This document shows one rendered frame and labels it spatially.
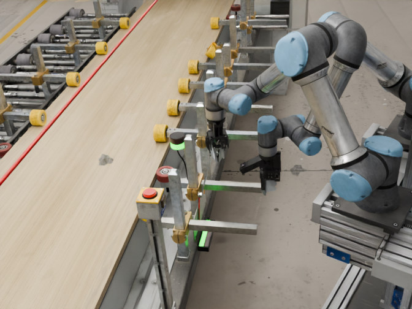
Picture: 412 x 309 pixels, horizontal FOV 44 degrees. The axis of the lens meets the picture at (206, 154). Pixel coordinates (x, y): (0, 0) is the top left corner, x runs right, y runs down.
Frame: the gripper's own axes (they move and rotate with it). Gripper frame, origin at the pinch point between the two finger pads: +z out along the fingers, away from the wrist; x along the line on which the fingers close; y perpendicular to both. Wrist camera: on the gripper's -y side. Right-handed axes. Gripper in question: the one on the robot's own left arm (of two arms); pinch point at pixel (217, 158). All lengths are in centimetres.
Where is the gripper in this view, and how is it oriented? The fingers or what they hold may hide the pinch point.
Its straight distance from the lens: 205.7
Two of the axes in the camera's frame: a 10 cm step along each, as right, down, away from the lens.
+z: 0.6, 8.4, 5.4
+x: 9.8, -1.4, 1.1
